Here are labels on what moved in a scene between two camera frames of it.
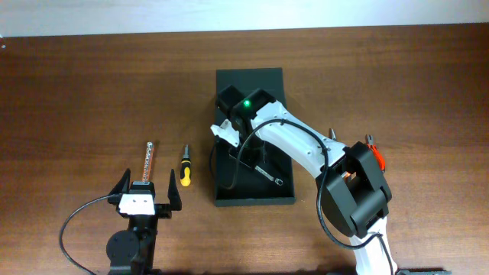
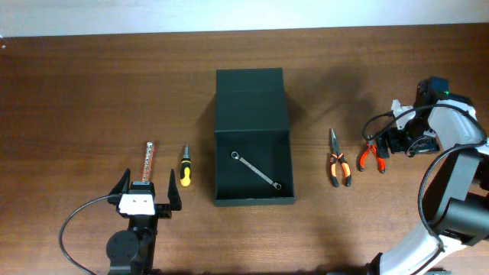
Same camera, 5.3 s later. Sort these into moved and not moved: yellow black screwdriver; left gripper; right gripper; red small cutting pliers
Moved: right gripper
Not moved: yellow black screwdriver; left gripper; red small cutting pliers
